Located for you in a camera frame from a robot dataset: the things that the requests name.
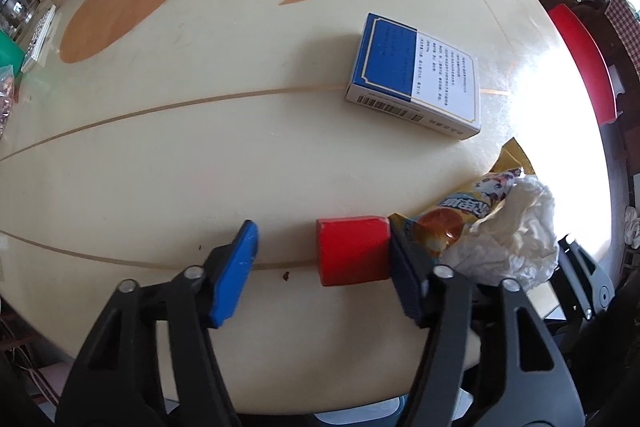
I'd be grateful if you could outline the small red box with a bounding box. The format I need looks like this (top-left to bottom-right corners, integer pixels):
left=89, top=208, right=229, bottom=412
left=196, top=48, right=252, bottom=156
left=316, top=216, right=390, bottom=287

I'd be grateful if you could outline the red plastic stool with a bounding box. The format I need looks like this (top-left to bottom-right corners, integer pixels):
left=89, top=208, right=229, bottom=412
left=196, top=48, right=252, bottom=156
left=548, top=4, right=617, bottom=126

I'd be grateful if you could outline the checkered tablecloth side table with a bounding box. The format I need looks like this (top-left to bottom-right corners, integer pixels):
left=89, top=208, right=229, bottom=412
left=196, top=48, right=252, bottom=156
left=604, top=0, right=639, bottom=79

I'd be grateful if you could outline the yellow snack wrapper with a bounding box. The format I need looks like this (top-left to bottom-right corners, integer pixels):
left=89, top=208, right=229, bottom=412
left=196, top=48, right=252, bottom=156
left=390, top=138, right=535, bottom=258

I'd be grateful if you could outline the white tissue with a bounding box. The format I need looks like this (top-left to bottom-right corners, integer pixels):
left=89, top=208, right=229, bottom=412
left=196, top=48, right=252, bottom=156
left=440, top=174, right=559, bottom=291

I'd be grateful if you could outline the green thermos bottle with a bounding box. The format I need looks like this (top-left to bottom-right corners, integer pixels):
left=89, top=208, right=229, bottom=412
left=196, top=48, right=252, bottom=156
left=0, top=30, right=25, bottom=77

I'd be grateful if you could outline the white remote control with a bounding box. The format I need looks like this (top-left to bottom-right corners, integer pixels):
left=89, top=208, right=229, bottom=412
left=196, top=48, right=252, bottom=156
left=21, top=5, right=56, bottom=74

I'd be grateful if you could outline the blue white cigarette box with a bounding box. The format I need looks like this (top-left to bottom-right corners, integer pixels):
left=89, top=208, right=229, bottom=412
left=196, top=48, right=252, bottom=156
left=345, top=13, right=482, bottom=140

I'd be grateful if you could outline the glass teapot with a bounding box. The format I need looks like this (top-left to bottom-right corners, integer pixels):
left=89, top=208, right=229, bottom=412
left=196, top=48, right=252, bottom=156
left=1, top=0, right=40, bottom=40

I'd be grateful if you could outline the plastic bag of nuts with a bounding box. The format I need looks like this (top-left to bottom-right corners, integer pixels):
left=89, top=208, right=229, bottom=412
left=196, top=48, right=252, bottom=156
left=0, top=65, right=14, bottom=136

